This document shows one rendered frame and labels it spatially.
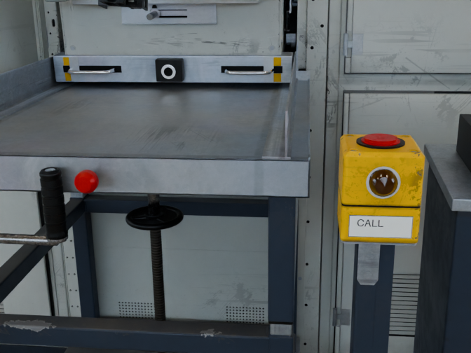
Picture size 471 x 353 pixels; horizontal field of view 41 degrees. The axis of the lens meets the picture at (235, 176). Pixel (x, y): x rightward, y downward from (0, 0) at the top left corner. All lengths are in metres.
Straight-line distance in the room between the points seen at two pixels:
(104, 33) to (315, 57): 0.49
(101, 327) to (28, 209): 0.75
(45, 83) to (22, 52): 0.16
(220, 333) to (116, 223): 0.75
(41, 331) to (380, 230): 0.63
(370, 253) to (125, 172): 0.39
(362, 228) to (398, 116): 0.91
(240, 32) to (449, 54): 0.48
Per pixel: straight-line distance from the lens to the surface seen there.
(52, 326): 1.10
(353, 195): 0.66
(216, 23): 1.42
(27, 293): 1.88
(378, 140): 0.67
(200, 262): 1.71
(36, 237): 0.98
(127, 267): 1.77
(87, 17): 1.49
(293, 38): 1.62
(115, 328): 1.07
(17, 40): 1.62
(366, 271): 0.71
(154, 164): 0.91
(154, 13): 1.42
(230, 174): 0.90
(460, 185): 1.06
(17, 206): 1.78
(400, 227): 0.67
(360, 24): 1.52
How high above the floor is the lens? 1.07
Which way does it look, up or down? 18 degrees down
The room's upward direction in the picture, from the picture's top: 1 degrees counter-clockwise
